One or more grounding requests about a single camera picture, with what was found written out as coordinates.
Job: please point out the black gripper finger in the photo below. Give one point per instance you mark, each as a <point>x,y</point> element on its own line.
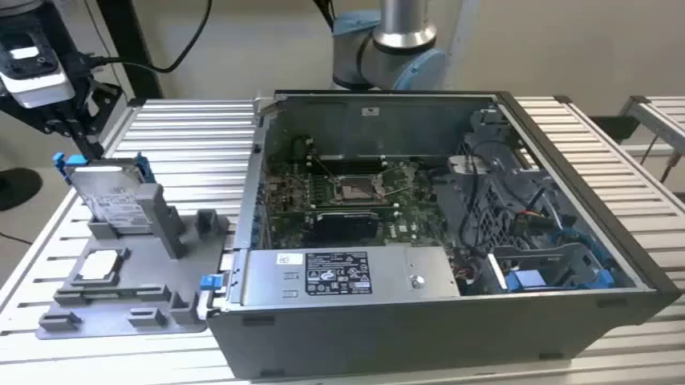
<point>54,127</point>
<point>89,143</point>

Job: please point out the hard disk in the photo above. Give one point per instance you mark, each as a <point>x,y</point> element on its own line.
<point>107,188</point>

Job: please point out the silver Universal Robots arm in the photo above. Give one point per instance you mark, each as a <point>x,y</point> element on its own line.
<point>396,36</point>

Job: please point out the gray disk bay cage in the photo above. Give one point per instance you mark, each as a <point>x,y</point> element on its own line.
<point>481,208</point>

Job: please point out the black round stand base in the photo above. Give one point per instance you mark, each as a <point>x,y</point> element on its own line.
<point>19,188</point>

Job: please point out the silver CPU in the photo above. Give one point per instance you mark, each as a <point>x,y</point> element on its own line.
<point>99,264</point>

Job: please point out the gray parts rack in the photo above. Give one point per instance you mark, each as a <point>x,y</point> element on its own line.
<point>145,280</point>

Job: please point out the green RAM stick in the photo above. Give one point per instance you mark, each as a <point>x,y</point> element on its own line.
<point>121,293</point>

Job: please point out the blue case latch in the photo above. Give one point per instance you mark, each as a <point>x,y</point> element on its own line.
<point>210,281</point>

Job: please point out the metal locking lever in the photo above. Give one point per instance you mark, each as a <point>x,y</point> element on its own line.
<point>326,166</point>

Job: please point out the silver power supply unit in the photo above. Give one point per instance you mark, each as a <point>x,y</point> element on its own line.
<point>268,280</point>

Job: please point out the black RAM slot bank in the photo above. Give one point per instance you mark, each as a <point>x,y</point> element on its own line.
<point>353,165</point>

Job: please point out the CPU socket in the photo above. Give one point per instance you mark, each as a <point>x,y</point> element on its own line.
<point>356,190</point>

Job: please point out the black heat sink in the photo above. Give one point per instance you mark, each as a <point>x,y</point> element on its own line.
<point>345,228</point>

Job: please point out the green motherboard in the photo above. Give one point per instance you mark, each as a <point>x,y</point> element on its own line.
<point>417,224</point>

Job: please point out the open black PC case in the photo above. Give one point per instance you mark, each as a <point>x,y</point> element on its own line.
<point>375,341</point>

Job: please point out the blue carrier in bay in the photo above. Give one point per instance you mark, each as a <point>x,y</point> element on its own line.
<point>527,280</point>

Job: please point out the aluminium slat side table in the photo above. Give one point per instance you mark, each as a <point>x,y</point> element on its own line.
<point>662,116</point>

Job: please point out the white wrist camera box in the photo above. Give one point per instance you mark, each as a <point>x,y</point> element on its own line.
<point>38,84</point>

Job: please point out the black upright post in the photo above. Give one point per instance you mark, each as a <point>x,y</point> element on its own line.
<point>137,36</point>

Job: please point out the silver metal bracket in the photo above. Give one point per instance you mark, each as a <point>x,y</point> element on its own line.
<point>461,165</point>

